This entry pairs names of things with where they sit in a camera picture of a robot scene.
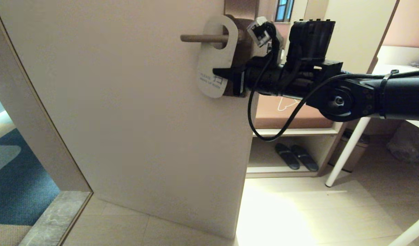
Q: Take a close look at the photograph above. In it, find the grey-blue do-not-disturb door sign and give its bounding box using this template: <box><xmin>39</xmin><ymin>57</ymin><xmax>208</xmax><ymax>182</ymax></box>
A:
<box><xmin>197</xmin><ymin>15</ymin><xmax>239</xmax><ymax>99</ymax></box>

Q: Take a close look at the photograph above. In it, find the beige wooden door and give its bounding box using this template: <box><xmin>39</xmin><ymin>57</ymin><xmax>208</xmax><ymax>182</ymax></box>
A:
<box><xmin>0</xmin><ymin>0</ymin><xmax>276</xmax><ymax>240</ymax></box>

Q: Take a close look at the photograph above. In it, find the white table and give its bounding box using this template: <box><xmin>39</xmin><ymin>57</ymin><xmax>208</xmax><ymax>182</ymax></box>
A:
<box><xmin>325</xmin><ymin>118</ymin><xmax>419</xmax><ymax>246</ymax></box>

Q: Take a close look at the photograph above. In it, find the cream wardrobe shelf unit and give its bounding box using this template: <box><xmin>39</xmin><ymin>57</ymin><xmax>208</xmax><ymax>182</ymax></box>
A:
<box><xmin>245</xmin><ymin>0</ymin><xmax>400</xmax><ymax>179</ymax></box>

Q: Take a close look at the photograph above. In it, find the beige trash bin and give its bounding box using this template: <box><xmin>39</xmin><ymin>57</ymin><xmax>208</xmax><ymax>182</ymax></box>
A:
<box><xmin>329</xmin><ymin>128</ymin><xmax>370</xmax><ymax>173</ymax></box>

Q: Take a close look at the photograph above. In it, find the white washbasin countertop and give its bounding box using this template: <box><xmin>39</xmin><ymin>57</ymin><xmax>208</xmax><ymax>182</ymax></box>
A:
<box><xmin>372</xmin><ymin>45</ymin><xmax>419</xmax><ymax>74</ymax></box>

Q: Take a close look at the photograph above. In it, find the clear plastic bag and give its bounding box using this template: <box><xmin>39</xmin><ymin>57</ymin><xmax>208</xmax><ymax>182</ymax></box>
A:
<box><xmin>387</xmin><ymin>121</ymin><xmax>419</xmax><ymax>164</ymax></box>

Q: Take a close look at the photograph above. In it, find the grey marble threshold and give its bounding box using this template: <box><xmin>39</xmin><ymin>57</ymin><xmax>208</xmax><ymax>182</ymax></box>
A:
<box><xmin>20</xmin><ymin>191</ymin><xmax>93</xmax><ymax>246</ymax></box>

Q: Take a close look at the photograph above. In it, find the white wire clothes hanger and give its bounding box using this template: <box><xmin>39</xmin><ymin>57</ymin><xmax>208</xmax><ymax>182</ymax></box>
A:
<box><xmin>277</xmin><ymin>97</ymin><xmax>299</xmax><ymax>112</ymax></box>

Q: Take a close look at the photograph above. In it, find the black right camera cable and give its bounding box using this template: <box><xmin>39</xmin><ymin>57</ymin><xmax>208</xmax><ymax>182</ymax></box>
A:
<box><xmin>247</xmin><ymin>22</ymin><xmax>419</xmax><ymax>142</ymax></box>

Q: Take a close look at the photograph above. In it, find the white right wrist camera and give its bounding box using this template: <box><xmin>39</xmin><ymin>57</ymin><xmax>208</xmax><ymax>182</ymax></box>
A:
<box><xmin>247</xmin><ymin>16</ymin><xmax>275</xmax><ymax>47</ymax></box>

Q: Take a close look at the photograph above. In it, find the bronze door handle lever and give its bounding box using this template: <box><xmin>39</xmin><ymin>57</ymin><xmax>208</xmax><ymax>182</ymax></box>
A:
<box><xmin>180</xmin><ymin>33</ymin><xmax>246</xmax><ymax>44</ymax></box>

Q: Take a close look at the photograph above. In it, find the tall wall mirror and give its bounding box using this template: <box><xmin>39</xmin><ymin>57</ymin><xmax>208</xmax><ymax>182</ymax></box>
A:
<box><xmin>261</xmin><ymin>0</ymin><xmax>308</xmax><ymax>45</ymax></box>

